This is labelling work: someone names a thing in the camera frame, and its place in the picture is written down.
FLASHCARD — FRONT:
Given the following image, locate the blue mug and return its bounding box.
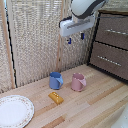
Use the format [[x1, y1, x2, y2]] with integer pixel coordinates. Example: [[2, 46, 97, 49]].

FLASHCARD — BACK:
[[48, 71, 65, 91]]

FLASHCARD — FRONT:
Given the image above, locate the yellow rectangular block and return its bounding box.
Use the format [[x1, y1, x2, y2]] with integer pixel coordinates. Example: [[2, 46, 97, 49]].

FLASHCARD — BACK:
[[47, 91, 65, 105]]

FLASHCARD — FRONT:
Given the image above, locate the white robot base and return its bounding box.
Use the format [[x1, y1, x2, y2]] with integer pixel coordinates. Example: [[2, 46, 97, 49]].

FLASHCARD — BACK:
[[110, 105, 128, 128]]

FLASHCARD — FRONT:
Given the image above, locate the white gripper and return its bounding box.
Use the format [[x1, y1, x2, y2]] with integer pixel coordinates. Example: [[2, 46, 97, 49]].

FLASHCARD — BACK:
[[59, 14, 96, 46]]

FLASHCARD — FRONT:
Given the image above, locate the white floral rim plate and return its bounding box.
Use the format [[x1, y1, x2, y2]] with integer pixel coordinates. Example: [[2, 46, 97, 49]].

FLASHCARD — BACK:
[[0, 94, 36, 128]]

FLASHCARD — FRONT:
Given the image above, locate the dark drawer cabinet frame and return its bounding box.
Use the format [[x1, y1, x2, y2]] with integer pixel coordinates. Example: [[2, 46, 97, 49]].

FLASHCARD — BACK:
[[87, 8, 128, 83]]

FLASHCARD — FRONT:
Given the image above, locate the pink mug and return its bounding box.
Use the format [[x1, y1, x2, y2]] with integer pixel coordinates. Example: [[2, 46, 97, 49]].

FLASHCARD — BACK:
[[70, 72, 88, 93]]

